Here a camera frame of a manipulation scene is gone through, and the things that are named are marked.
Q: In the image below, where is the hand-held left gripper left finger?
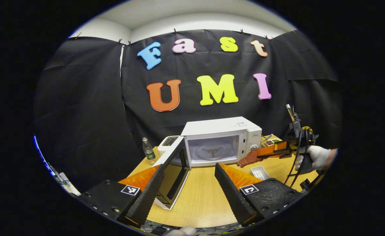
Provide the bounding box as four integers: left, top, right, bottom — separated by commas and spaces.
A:
78, 165, 165, 226

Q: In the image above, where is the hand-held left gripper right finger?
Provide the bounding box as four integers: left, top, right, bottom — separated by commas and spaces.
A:
214, 163, 304, 227

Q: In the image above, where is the brown fried meat piece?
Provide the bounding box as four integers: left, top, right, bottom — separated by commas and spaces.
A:
237, 149, 268, 168

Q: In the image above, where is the white microwave oven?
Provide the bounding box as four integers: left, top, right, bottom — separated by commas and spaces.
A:
153, 117, 262, 210

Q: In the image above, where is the white rectangular dish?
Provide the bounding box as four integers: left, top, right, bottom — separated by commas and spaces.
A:
250, 166, 270, 181

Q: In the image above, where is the glass turntable plate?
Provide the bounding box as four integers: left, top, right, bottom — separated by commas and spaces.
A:
194, 144, 234, 161

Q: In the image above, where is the clear plastic water bottle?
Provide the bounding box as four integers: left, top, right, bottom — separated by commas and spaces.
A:
142, 137, 156, 161

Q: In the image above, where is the white toaster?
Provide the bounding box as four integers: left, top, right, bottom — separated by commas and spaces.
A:
157, 136, 181, 156

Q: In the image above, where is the black backdrop cloth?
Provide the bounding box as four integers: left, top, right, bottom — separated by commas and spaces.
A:
33, 29, 342, 194

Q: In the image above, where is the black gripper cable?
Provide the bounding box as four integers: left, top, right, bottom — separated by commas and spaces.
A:
284, 129, 311, 189

